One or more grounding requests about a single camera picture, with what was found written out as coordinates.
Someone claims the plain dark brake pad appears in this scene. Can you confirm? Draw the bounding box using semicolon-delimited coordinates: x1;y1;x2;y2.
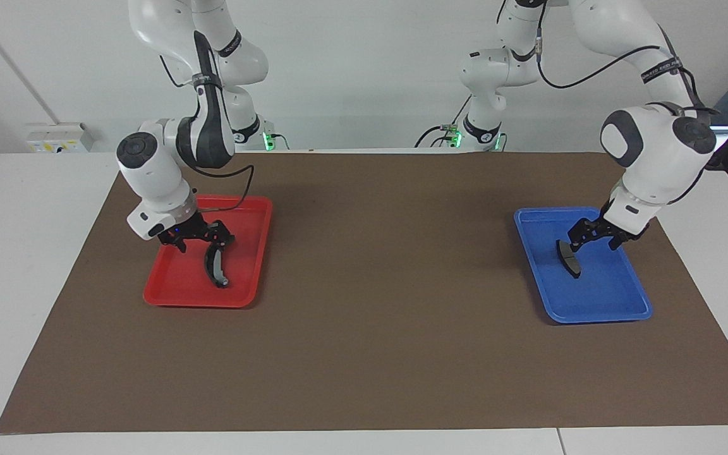
556;239;583;279

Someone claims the brake pad with metal clips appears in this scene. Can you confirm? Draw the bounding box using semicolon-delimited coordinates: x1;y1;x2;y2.
205;242;233;289

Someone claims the red plastic tray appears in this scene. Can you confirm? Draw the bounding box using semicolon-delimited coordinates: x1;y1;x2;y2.
143;195;274;309

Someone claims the blue plastic tray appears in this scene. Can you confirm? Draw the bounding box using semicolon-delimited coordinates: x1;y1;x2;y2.
514;207;653;324

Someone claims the brown table mat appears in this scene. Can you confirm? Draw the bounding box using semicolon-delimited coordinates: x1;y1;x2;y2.
0;152;728;434

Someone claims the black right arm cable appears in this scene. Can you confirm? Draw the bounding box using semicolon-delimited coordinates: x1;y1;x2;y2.
161;28;256;212

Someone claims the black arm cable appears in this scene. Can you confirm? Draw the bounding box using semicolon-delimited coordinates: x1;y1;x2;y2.
497;0;719;118
161;28;256;212

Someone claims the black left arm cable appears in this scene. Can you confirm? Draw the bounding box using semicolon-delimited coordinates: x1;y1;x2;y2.
497;0;719;118

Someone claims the white wall socket box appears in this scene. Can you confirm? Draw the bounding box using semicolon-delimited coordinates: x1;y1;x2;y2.
26;122;94;154

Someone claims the black base power cable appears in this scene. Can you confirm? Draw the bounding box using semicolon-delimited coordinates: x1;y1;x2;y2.
415;95;473;149

